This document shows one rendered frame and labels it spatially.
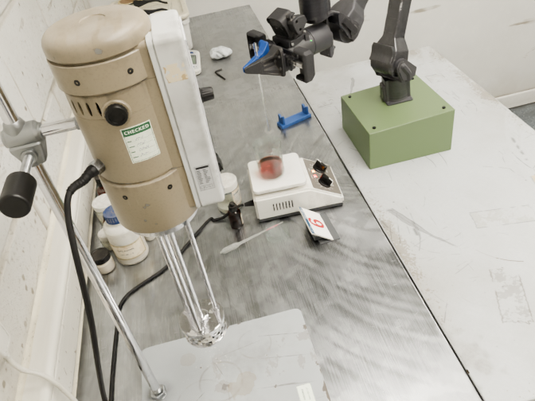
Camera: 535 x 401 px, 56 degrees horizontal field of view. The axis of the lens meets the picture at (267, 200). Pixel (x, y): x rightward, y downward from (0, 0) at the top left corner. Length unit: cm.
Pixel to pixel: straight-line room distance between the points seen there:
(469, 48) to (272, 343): 233
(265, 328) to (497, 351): 39
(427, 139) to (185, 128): 85
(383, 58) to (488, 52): 185
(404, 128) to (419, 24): 159
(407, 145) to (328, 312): 49
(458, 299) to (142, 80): 70
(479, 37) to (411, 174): 181
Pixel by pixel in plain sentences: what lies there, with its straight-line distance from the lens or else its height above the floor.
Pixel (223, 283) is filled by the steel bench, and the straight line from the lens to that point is 104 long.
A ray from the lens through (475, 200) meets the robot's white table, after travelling 119.
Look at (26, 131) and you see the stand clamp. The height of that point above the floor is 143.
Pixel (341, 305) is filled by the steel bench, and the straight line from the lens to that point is 97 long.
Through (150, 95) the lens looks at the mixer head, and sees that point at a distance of 51.
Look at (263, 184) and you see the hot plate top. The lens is 111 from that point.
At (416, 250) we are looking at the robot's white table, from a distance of 106.
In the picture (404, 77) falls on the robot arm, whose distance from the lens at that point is 127.
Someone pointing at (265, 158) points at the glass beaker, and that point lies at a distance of 108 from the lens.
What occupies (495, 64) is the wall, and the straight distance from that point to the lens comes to 312.
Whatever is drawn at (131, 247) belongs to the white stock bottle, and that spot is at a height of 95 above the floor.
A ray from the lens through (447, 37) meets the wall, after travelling 289.
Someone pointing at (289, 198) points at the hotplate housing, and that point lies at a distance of 111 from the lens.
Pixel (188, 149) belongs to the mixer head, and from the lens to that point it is 53.
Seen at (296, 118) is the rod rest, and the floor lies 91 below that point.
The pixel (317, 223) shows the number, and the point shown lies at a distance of 109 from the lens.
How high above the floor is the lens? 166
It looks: 39 degrees down
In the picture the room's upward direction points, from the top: 11 degrees counter-clockwise
